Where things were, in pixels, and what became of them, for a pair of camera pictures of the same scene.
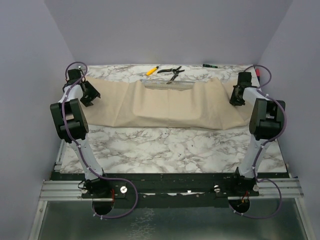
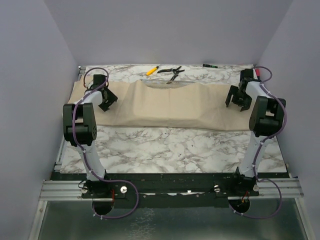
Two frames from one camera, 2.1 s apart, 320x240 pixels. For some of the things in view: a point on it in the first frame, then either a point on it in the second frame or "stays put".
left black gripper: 93,93 to 105,106
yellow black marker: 152,71 stays put
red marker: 258,73 stays put
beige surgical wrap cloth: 125,102 stays put
